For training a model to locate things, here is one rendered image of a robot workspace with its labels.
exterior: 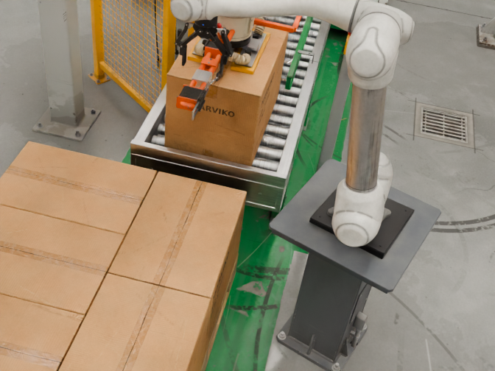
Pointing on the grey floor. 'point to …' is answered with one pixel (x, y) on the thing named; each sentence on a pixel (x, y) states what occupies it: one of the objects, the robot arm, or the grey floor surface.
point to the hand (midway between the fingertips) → (202, 65)
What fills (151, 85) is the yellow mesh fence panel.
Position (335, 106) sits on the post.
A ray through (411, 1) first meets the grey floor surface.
